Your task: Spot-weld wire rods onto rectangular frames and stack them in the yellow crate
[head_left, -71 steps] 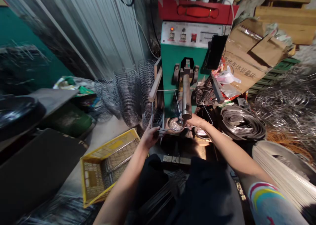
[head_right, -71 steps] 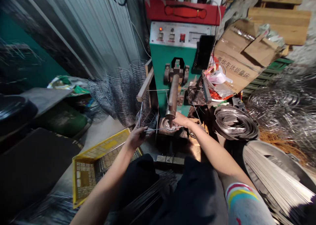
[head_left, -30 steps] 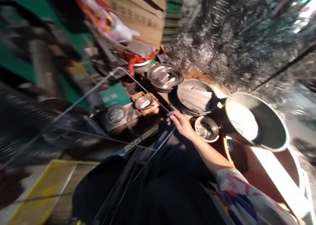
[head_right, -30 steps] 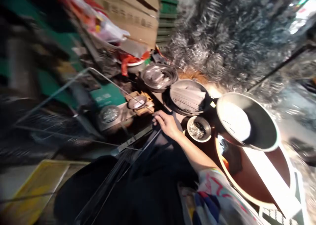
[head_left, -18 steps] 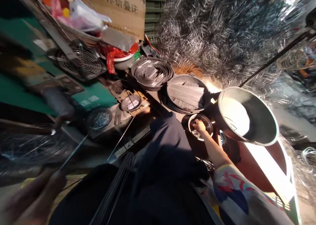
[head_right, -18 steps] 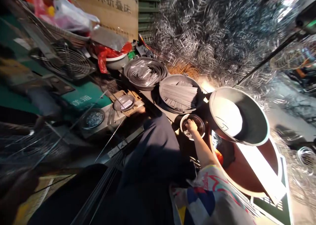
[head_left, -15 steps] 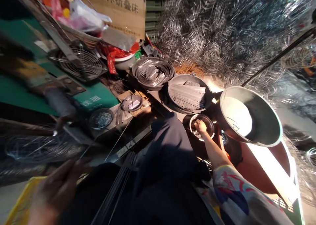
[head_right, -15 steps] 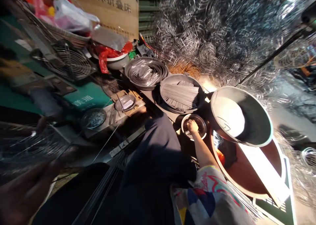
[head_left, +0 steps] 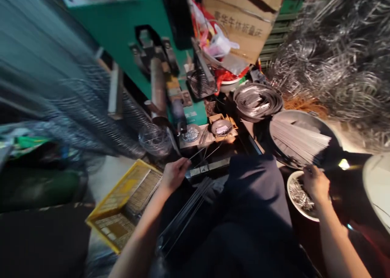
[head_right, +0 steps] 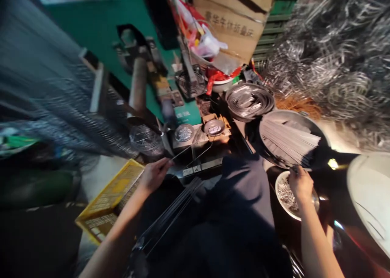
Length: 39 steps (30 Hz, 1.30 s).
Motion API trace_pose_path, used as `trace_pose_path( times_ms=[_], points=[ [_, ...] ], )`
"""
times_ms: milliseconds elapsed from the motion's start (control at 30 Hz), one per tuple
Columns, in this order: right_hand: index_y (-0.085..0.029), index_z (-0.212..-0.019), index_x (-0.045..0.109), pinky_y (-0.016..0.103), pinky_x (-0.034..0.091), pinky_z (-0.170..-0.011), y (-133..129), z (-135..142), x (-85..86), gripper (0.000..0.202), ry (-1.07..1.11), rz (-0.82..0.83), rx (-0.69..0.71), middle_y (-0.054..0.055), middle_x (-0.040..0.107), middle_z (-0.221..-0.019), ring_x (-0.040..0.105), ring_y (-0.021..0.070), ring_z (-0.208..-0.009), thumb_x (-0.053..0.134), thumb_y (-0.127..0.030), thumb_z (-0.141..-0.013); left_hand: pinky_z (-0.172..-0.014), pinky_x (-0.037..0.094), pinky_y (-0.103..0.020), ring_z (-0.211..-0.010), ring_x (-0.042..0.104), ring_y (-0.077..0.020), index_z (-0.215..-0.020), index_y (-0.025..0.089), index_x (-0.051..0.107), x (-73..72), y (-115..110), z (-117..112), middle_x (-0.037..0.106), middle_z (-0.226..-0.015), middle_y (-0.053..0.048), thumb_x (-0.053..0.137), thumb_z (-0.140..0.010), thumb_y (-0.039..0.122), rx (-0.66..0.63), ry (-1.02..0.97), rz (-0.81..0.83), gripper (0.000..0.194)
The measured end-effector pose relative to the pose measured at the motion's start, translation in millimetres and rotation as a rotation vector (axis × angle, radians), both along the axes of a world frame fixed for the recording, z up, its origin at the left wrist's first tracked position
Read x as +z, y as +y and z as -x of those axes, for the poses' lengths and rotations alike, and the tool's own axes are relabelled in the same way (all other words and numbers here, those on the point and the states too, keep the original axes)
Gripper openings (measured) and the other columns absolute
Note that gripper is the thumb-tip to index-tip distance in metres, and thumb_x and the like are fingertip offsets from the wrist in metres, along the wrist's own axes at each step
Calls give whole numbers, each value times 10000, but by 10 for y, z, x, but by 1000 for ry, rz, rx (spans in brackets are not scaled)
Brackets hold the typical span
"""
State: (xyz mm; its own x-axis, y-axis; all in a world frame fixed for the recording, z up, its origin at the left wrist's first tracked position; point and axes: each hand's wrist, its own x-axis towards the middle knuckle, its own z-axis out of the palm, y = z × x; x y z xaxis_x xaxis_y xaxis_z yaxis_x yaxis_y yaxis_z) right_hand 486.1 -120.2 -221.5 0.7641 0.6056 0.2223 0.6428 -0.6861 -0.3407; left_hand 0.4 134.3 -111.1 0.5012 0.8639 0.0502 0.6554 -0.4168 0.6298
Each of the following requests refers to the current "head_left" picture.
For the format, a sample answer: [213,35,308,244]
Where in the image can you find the bundle of dark metal rods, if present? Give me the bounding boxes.
[158,176,215,257]

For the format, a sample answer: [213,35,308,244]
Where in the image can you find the small black cooling fan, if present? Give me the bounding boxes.
[186,69,215,100]

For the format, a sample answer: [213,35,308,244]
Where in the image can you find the pile of bent wire rings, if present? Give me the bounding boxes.
[268,0,390,152]

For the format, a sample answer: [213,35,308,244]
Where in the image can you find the small grey metal bowl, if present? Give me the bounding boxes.
[210,119,232,137]

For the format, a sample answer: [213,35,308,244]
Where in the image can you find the green welding machine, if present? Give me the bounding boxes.
[56,0,220,129]

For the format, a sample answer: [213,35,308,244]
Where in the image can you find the rusty metal cylinder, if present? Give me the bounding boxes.
[150,58,169,122]

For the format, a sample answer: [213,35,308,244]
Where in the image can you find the roll of grey wire mesh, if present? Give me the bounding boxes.
[0,0,147,160]

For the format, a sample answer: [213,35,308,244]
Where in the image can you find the stack of green plastic crates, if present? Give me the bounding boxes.
[258,0,311,66]

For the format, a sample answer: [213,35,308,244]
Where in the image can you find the person's legs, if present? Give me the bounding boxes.
[157,154,309,278]

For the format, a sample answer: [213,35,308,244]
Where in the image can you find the thin bent steel wire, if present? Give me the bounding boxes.
[182,139,228,170]

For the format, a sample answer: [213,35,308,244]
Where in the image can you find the yellow plastic crate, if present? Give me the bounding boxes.
[85,159,165,255]

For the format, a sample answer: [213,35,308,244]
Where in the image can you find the person's left fingers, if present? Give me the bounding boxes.
[175,157,191,182]

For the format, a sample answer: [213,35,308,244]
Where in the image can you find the person's left hand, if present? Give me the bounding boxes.
[161,157,191,194]

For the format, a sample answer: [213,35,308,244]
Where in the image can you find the person's right hand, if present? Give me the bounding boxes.
[300,165,332,208]

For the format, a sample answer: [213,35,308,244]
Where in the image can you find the stack of wire mesh panels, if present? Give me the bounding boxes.
[123,169,163,227]

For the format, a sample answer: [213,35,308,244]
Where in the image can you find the white bowl of metal clips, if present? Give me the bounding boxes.
[287,170,331,222]

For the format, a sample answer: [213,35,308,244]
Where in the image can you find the small coil of steel wire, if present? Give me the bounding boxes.
[138,126,173,157]

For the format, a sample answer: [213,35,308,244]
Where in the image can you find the brown cardboard box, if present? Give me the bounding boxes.
[201,0,290,66]

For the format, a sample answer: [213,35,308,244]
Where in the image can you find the coil of grey metal strip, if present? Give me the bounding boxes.
[232,82,284,124]

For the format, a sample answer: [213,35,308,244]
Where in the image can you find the round tin of small parts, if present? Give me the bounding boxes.
[182,124,201,143]

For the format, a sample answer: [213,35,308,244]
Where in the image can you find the white rounded plastic object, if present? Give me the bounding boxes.
[362,152,390,231]

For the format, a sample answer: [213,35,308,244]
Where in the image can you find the person's right fingers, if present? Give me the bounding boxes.
[301,165,325,182]

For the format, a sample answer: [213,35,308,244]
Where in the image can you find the black basin of metal strips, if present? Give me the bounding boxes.
[269,109,342,171]

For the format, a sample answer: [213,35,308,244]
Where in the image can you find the bunch of plastic bags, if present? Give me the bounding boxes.
[188,0,244,77]

